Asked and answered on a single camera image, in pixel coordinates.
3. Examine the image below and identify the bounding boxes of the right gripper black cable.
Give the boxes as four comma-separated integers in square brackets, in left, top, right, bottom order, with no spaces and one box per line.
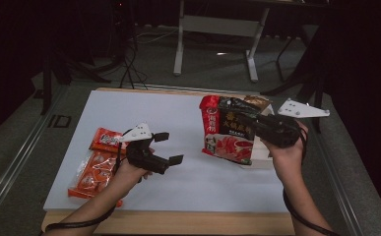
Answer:
[282,127,342,236]

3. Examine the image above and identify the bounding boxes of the white metal table frame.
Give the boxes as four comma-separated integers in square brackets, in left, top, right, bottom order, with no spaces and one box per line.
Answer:
[172,0,271,83]

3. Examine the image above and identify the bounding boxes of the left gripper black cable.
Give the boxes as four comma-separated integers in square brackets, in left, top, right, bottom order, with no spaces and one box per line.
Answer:
[39,128,133,236]

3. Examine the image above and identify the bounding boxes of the black chair legs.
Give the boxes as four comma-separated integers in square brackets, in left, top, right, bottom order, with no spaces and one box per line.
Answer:
[261,30,329,134]

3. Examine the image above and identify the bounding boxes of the person's right hand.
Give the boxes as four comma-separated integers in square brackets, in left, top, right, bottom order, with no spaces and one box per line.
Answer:
[262,119,310,173]

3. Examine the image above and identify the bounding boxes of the person's left hand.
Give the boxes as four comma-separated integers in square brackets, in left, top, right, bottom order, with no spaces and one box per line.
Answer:
[113,147,156,193]

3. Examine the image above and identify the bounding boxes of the black floor cables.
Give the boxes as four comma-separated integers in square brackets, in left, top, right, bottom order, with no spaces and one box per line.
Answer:
[118,29,150,90]

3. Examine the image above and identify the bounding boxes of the black metal stand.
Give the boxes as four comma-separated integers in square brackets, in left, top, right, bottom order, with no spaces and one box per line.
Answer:
[39,45,113,116]

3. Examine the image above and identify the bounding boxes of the orange clear snack packet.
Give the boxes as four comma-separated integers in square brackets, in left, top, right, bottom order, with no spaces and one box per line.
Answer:
[67,127,129,208]

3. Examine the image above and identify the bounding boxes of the red black sauce packet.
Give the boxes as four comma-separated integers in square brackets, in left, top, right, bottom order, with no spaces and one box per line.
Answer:
[199,94,262,166]

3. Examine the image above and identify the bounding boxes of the white plastic container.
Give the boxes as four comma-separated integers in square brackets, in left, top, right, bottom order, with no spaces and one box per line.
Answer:
[240,102,277,170]

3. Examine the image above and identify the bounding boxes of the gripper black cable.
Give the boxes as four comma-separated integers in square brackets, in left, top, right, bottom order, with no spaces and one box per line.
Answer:
[282,127,342,236]
[39,128,133,236]

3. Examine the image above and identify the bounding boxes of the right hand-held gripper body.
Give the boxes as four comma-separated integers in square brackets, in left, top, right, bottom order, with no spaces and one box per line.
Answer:
[253,97,331,149]

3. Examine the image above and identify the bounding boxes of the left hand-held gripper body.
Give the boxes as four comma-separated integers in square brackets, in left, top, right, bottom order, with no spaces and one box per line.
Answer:
[118,122,171,176]

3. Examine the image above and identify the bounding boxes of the white board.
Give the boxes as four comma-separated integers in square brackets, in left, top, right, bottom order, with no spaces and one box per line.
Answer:
[43,89,289,213]

